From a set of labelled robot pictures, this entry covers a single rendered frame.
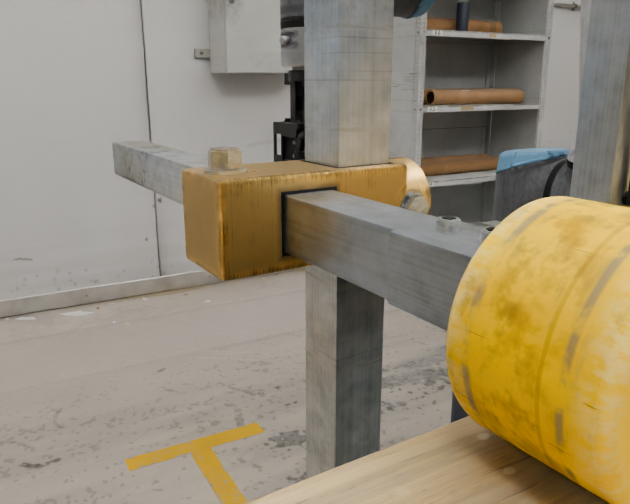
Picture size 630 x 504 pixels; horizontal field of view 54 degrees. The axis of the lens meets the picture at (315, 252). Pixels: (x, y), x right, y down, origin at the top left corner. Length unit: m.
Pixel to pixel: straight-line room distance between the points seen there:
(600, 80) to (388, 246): 0.31
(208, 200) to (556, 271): 0.18
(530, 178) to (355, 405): 1.05
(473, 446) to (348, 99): 0.19
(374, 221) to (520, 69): 3.65
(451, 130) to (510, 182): 2.48
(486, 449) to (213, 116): 2.94
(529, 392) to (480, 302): 0.03
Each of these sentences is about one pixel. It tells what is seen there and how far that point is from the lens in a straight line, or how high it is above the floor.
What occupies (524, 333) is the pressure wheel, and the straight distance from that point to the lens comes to 0.17.
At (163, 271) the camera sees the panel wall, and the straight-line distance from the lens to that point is 3.14.
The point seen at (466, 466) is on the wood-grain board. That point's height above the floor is 0.90.
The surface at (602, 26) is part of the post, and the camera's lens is 0.53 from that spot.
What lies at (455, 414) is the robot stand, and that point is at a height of 0.24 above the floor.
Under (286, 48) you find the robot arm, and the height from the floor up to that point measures 1.05.
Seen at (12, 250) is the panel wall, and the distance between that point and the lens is 3.00.
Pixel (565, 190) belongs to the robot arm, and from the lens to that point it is 1.34.
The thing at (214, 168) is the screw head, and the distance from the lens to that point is 0.31.
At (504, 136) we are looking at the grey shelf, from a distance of 3.95.
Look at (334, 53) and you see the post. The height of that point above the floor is 1.03.
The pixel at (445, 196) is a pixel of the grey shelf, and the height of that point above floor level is 0.33.
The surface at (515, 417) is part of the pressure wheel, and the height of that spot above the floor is 0.93.
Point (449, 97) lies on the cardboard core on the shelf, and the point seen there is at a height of 0.93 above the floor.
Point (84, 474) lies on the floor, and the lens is 1.86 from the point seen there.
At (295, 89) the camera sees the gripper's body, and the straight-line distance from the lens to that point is 0.78.
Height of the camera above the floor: 1.02
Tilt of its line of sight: 16 degrees down
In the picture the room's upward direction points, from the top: straight up
